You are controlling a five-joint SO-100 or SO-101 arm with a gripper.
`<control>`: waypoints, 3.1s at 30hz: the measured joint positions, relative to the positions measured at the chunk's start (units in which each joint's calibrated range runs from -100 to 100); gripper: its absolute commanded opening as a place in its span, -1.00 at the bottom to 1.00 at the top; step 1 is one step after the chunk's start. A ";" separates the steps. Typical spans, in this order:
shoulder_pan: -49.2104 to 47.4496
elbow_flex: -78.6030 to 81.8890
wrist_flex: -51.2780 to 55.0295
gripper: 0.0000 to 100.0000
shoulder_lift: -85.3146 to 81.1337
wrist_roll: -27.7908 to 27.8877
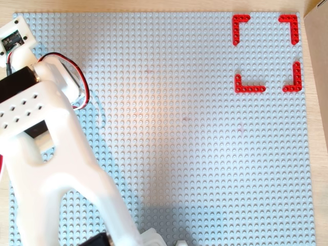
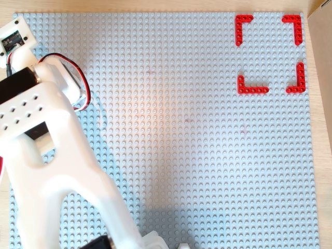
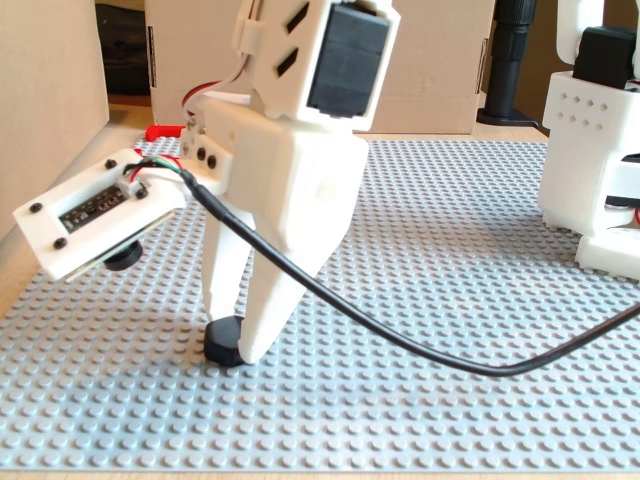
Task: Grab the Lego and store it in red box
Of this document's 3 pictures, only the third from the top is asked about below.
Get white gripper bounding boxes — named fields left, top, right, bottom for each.
left=227, top=0, right=401, bottom=365

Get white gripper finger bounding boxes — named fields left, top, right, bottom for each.
left=202, top=192, right=256, bottom=325

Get black hexagonal Lego piece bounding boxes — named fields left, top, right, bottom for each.
left=204, top=315, right=249, bottom=366

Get wide cardboard box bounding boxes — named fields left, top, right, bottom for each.
left=143, top=0, right=496, bottom=136

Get grey Lego baseplate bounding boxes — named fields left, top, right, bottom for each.
left=0, top=137, right=640, bottom=474

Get dark bag behind boxes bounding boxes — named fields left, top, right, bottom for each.
left=94, top=3, right=151, bottom=96

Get black monitor stand pole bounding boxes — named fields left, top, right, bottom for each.
left=476, top=0, right=549, bottom=126

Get tall cardboard panel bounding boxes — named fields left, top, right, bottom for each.
left=0, top=0, right=110, bottom=241

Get black camera cable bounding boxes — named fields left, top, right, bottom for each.
left=119, top=155, right=640, bottom=377

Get red white black servo wires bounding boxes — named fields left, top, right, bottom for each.
left=182, top=0, right=264, bottom=121

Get white camera mount with board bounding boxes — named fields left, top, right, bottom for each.
left=13, top=99, right=236, bottom=281

